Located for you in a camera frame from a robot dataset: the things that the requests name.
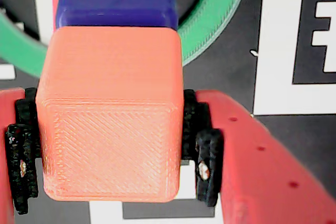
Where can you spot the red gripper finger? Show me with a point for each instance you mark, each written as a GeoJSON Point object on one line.
{"type": "Point", "coordinates": [15, 155]}
{"type": "Point", "coordinates": [262, 176]}

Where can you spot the orange cube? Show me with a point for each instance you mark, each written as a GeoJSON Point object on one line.
{"type": "Point", "coordinates": [110, 116]}

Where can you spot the black white marker checkerboard mat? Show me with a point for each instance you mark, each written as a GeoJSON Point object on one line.
{"type": "Point", "coordinates": [278, 51]}

